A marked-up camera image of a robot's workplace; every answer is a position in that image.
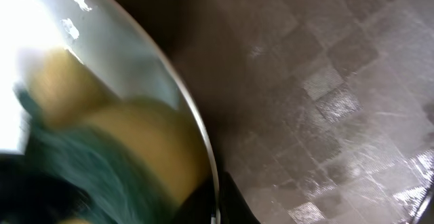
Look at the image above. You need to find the brown serving tray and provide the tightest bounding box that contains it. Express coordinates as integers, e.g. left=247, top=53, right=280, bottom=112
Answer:
left=116, top=0, right=433, bottom=223

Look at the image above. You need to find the yellow green sponge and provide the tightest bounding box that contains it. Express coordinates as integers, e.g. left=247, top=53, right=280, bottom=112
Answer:
left=17, top=48, right=212, bottom=223

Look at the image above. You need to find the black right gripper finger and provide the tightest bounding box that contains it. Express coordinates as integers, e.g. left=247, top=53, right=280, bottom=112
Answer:
left=176, top=172, right=260, bottom=224

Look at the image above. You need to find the white plate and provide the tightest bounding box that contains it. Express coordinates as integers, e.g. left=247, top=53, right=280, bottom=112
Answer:
left=1, top=0, right=219, bottom=223

